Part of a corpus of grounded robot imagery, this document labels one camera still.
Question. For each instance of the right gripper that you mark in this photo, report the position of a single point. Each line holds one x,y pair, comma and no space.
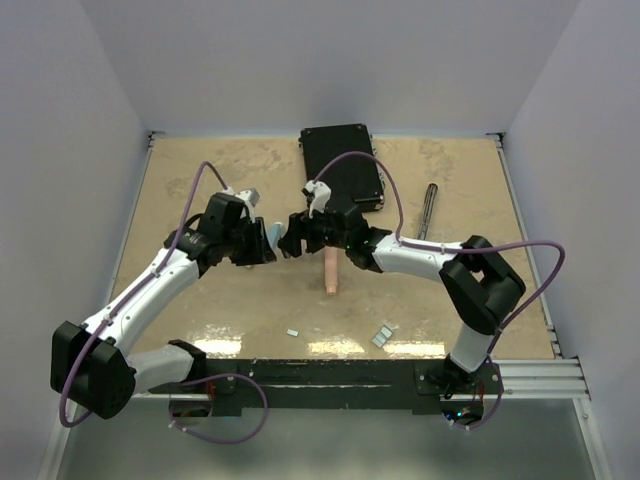
292,243

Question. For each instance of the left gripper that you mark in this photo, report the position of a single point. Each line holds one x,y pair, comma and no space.
261,251

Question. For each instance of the grey stapler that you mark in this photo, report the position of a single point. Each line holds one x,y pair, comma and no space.
427,211

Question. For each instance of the light blue stapler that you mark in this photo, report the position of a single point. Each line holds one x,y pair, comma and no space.
274,234

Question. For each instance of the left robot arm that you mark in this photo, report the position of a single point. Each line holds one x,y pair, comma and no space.
92,363

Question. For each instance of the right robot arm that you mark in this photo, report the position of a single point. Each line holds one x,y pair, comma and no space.
483,288

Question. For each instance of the pink toy microphone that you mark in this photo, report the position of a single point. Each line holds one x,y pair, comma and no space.
331,270

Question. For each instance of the black hard case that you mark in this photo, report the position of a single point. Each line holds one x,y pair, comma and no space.
356,175

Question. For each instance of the staple strips near front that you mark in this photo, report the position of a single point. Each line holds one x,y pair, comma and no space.
382,336

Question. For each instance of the black base bar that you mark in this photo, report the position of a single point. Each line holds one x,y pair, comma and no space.
406,385

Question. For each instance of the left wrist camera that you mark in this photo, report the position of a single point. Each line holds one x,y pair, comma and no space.
250,197

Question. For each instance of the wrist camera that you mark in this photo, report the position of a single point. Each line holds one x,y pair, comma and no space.
317,194
250,197

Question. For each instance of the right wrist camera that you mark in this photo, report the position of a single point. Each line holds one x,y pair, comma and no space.
317,194

